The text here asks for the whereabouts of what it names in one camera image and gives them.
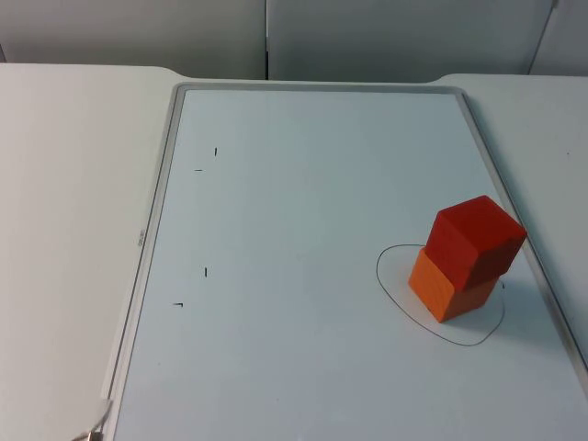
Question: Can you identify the orange cube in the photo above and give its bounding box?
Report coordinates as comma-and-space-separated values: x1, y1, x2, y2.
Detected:
407, 246, 498, 324

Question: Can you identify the red cube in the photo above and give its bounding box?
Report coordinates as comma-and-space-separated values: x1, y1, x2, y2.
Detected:
424, 194, 528, 292

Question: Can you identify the grey-framed whiteboard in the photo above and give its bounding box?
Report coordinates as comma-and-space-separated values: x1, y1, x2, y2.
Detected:
99, 81, 588, 441

